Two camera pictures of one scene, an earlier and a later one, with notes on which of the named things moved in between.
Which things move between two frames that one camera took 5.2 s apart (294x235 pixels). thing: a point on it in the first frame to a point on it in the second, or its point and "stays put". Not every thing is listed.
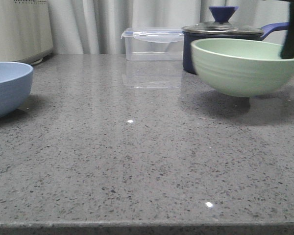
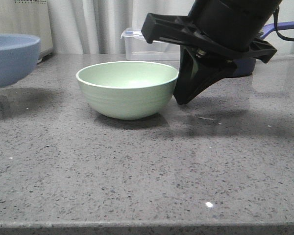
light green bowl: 243,67 to 128,90
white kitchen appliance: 20,31 stays put
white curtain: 96,27 stays put
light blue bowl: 10,82 to 12,57
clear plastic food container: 154,44 stays put
